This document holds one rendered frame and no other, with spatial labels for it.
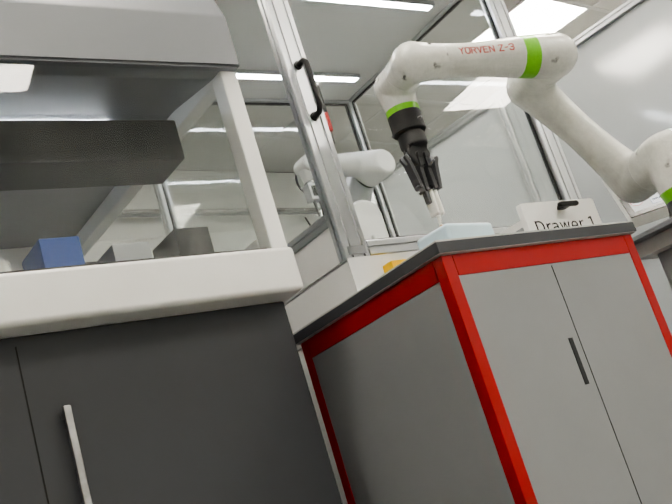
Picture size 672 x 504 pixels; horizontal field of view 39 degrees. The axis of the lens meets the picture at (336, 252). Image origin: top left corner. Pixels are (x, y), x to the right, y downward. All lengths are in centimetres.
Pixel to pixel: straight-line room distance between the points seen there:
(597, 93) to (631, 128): 24
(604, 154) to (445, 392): 111
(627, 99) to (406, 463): 271
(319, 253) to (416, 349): 73
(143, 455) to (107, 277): 35
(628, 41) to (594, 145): 171
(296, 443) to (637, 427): 71
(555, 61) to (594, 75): 189
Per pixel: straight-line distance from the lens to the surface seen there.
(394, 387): 204
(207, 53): 226
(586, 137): 280
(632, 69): 444
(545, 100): 278
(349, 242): 254
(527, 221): 248
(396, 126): 253
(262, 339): 207
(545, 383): 194
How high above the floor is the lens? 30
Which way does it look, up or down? 15 degrees up
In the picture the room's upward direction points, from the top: 17 degrees counter-clockwise
